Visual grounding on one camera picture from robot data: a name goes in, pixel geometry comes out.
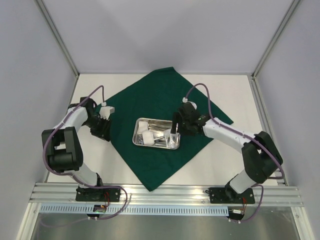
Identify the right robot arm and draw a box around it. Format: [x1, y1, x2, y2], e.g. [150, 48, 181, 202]
[171, 101, 283, 203]

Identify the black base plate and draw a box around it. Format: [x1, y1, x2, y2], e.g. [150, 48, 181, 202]
[205, 187, 256, 204]
[75, 186, 120, 203]

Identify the white gauze pad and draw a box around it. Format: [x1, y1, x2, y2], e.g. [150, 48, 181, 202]
[142, 130, 155, 146]
[137, 121, 149, 134]

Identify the slotted cable duct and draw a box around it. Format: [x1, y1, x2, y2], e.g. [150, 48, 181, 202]
[39, 203, 229, 217]

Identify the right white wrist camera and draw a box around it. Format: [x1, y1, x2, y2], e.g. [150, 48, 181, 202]
[182, 97, 197, 110]

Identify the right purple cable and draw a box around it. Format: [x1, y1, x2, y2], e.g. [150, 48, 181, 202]
[183, 83, 286, 225]

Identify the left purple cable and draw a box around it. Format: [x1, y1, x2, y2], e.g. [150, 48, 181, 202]
[42, 85, 131, 222]

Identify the aluminium front rail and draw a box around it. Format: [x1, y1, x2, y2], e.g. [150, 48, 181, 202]
[29, 182, 304, 207]

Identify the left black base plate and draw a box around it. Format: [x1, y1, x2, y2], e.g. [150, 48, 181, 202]
[75, 186, 120, 203]

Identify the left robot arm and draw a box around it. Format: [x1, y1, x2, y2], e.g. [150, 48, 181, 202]
[41, 97, 115, 201]

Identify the green surgical drape cloth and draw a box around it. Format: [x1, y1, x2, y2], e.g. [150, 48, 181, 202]
[106, 66, 235, 193]

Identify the clear sterile packet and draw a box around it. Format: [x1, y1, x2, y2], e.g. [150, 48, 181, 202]
[164, 129, 180, 149]

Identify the purple cable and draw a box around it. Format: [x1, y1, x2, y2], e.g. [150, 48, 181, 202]
[42, 85, 131, 222]
[183, 83, 286, 225]

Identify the stainless steel instrument tray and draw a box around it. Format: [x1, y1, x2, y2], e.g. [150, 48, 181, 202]
[132, 117, 181, 150]

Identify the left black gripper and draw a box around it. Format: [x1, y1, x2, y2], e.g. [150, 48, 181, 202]
[83, 115, 112, 142]

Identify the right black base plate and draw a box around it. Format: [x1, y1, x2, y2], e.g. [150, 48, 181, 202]
[205, 187, 256, 204]

